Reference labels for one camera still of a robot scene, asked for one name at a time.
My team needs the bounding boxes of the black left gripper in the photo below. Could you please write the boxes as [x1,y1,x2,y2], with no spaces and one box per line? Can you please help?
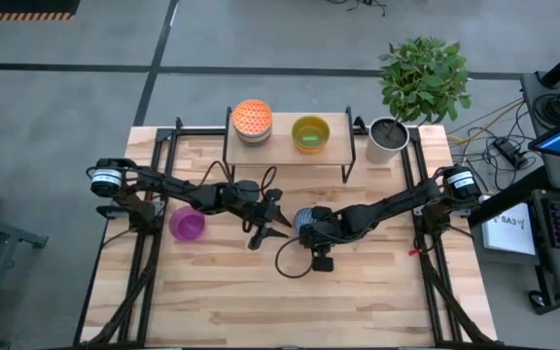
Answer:
[230,182,294,251]

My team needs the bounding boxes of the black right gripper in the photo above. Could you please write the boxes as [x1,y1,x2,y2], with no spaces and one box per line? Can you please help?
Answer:
[293,205,342,249]

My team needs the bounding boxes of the cyan patterned ceramic bowl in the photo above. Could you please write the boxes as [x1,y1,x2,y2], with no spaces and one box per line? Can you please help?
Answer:
[293,207,318,234]

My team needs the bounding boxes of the translucent green plastic bowl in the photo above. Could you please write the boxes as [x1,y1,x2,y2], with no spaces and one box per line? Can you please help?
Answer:
[295,119,329,147]

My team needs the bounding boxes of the orange patterned ceramic bowl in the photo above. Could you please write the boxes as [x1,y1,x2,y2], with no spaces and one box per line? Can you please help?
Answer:
[231,98,274,137]

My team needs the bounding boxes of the translucent purple plastic bowl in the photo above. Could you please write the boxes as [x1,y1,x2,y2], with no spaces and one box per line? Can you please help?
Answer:
[168,204,207,242]

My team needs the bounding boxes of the white plant pot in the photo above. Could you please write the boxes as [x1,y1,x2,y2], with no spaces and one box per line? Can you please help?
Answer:
[365,116,411,166]

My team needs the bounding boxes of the green leafy plant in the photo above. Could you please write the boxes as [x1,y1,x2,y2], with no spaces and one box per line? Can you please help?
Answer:
[378,36,474,125]

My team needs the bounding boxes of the white paper sheet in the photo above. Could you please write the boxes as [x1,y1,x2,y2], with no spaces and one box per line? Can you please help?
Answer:
[481,212,538,257]

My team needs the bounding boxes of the black power strip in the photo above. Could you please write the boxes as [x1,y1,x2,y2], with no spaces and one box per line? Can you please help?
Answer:
[492,137,530,169]

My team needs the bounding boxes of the black mat with hazard stripes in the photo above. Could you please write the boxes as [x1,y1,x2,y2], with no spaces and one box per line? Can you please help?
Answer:
[0,0,82,21]

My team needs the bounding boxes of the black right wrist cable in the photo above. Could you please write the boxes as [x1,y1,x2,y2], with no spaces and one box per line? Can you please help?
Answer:
[274,236,316,280]

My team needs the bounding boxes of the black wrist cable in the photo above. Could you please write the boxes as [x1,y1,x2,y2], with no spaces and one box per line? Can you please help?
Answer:
[198,159,279,196]
[274,236,316,280]

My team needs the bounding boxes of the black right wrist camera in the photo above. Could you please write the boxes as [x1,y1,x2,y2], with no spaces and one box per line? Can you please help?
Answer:
[311,255,335,274]

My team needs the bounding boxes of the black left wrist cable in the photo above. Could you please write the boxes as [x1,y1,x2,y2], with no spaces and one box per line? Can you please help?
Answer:
[198,159,279,196]

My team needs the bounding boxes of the wooden shelf with black frame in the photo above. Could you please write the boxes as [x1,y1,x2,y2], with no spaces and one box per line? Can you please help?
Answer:
[222,105,359,186]

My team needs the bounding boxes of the black aluminium table frame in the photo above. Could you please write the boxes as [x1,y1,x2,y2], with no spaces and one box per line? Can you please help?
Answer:
[73,116,505,350]

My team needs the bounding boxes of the yellow floor cable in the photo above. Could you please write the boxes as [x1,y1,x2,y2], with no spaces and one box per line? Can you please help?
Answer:
[447,99,527,196]

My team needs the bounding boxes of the tangled black cables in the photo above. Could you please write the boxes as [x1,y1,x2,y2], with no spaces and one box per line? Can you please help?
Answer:
[454,99,546,193]

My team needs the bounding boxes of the black floor cable bundle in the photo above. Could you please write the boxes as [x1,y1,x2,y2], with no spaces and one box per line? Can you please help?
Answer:
[327,0,389,17]

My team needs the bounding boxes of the coiled black cable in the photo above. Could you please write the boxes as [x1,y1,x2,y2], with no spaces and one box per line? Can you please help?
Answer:
[534,91,560,128]

